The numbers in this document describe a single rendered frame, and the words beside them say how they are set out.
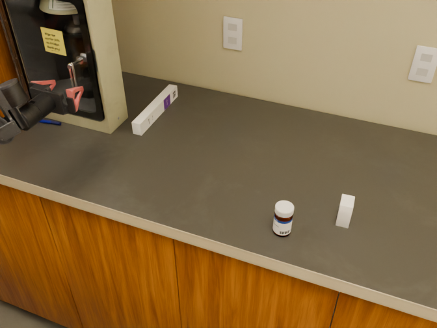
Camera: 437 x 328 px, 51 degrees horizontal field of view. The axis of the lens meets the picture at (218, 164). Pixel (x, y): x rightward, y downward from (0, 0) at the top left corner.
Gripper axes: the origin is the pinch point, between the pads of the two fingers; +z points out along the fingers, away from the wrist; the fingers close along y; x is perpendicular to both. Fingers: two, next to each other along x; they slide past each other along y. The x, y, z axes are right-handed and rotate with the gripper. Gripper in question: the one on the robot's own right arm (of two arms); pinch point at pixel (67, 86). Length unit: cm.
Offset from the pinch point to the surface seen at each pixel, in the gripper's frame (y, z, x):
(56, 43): 7.3, 7.5, -8.8
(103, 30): -5.5, 13.6, -12.3
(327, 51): -65, 52, 0
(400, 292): -99, -20, 20
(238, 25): -34, 51, -4
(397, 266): -98, -13, 20
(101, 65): -5.5, 10.2, -2.9
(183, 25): -13, 52, -1
